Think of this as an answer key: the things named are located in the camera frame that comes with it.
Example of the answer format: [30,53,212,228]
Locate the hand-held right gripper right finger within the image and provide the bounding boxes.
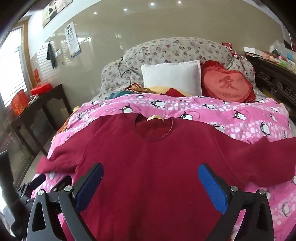
[198,164,281,241]

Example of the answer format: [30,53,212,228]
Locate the pink penguin print blanket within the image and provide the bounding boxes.
[30,95,296,241]

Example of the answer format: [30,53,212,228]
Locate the striped colourful cloth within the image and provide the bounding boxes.
[125,83,144,93]

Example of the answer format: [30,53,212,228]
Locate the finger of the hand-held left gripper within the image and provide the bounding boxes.
[22,173,47,195]
[54,175,74,193]

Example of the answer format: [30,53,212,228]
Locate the red patterned cloth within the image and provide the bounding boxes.
[222,42,244,61]

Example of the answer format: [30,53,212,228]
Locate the thin black cable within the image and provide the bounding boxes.
[116,57,133,80]

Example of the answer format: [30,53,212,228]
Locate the white flat box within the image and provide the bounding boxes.
[243,47,264,57]

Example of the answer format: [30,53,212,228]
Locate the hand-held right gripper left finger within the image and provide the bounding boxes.
[25,163,104,241]

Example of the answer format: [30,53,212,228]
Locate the teal cloth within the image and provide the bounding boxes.
[108,91,135,99]

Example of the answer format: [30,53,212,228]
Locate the yellow cloth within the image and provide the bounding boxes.
[144,86,192,97]

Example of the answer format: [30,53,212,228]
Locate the framed wall poster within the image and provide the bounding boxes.
[42,0,70,28]

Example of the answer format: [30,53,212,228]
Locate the dark hanging cloth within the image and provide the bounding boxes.
[46,42,57,69]

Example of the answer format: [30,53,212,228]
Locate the dark wooden side table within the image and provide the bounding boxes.
[10,84,73,160]

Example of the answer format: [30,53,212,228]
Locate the pile of colourful small things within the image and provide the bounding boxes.
[264,40,296,68]

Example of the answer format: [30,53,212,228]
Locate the floral quilt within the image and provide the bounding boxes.
[100,37,256,100]

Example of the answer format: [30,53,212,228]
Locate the eye chart wall poster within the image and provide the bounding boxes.
[63,22,82,58]

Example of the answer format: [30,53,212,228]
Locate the red gift box gold print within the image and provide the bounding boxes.
[10,89,30,115]

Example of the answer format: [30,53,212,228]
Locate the white pillow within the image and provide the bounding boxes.
[141,60,203,96]

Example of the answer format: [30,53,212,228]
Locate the red heart-shaped cushion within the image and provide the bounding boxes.
[200,60,257,103]

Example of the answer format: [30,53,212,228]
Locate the dark carved wooden cabinet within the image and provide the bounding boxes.
[244,52,296,105]

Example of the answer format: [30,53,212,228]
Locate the dark red sweater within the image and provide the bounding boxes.
[37,113,296,241]

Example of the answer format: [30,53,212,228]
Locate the red flat box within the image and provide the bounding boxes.
[31,82,53,95]

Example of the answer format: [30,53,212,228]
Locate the window with blinds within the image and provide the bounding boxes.
[0,20,30,109]

